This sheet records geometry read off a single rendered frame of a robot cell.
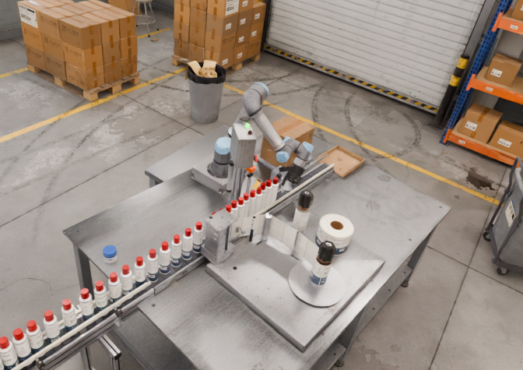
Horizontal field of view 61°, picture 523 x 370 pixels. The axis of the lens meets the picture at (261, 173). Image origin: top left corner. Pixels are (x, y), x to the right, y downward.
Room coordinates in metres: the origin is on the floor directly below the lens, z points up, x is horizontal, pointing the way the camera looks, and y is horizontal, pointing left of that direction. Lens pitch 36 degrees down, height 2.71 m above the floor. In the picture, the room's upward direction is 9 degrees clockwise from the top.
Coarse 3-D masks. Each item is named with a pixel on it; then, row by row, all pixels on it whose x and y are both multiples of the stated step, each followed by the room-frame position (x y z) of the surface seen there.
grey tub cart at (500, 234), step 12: (516, 168) 3.32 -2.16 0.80; (516, 180) 3.16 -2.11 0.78; (504, 192) 3.25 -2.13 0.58; (516, 192) 3.13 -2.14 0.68; (504, 204) 3.23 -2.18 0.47; (516, 204) 3.03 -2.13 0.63; (504, 216) 3.12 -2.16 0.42; (516, 216) 2.93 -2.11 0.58; (492, 228) 3.24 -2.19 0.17; (504, 228) 3.01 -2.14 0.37; (516, 228) 2.84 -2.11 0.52; (492, 240) 3.10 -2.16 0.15; (504, 240) 2.85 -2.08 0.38; (516, 240) 2.80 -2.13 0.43; (504, 252) 2.84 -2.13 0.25; (516, 252) 2.79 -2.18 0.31; (504, 264) 2.80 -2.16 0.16; (516, 264) 2.79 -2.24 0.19
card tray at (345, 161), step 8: (328, 152) 3.01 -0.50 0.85; (336, 152) 3.05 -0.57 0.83; (344, 152) 3.07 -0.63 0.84; (352, 152) 3.03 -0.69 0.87; (320, 160) 2.89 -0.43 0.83; (328, 160) 2.91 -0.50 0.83; (336, 160) 2.92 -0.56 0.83; (344, 160) 2.94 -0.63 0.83; (352, 160) 2.96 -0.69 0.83; (360, 160) 2.97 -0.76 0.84; (336, 168) 2.82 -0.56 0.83; (344, 168) 2.83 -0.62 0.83; (352, 168) 2.80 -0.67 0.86; (344, 176) 2.73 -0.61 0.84
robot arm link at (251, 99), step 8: (248, 96) 2.39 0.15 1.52; (256, 96) 2.40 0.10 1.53; (248, 104) 2.36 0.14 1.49; (256, 104) 2.36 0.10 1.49; (248, 112) 2.35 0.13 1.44; (256, 112) 2.34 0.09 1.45; (256, 120) 2.34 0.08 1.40; (264, 120) 2.34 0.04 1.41; (264, 128) 2.32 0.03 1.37; (272, 128) 2.35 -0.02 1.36; (272, 136) 2.31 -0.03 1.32; (272, 144) 2.31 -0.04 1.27; (280, 144) 2.31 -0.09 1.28; (280, 152) 2.28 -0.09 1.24; (288, 152) 2.30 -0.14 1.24; (280, 160) 2.27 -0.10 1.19
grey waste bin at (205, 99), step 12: (192, 84) 4.57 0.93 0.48; (204, 84) 4.52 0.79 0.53; (216, 84) 4.58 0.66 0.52; (192, 96) 4.58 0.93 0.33; (204, 96) 4.54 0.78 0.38; (216, 96) 4.61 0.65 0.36; (192, 108) 4.60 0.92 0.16; (204, 108) 4.55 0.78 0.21; (216, 108) 4.64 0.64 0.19; (204, 120) 4.56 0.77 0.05; (216, 120) 4.68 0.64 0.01
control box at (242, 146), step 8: (232, 128) 2.13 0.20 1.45; (240, 128) 2.09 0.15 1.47; (232, 136) 2.11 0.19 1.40; (240, 136) 2.01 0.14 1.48; (248, 136) 2.02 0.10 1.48; (232, 144) 2.09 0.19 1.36; (240, 144) 1.98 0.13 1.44; (248, 144) 1.99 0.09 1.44; (232, 152) 2.07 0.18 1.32; (240, 152) 1.98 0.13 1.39; (248, 152) 2.00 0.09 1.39; (240, 160) 1.98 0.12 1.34; (248, 160) 2.00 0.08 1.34
